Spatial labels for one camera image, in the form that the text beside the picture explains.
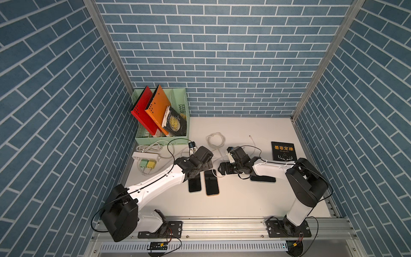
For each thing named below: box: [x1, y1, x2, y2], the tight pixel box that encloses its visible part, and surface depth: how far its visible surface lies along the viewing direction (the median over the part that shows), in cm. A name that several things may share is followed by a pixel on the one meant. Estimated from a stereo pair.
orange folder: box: [145, 84, 171, 136], surface depth 93 cm
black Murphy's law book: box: [270, 141, 298, 161], surface depth 104 cm
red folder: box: [130, 85, 162, 136], surface depth 89 cm
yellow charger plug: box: [147, 159, 157, 169], surface depth 97 cm
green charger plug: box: [139, 159, 150, 168], surface depth 96 cm
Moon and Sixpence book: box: [161, 105, 187, 137], surface depth 99 cm
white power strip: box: [132, 151, 162, 164], surface depth 97 cm
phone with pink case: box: [204, 169, 220, 196], surface depth 89 cm
